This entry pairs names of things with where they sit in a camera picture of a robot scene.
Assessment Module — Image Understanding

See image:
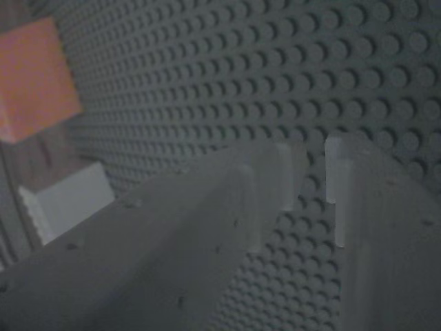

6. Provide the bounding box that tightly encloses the grey lego box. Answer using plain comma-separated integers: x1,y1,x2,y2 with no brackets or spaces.
18,161,115,245

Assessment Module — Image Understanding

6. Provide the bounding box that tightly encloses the grey Lego baseplate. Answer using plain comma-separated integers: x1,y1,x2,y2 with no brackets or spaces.
0,0,441,331

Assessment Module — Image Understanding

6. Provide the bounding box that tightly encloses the orange lego box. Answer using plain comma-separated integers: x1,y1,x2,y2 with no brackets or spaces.
0,17,83,144

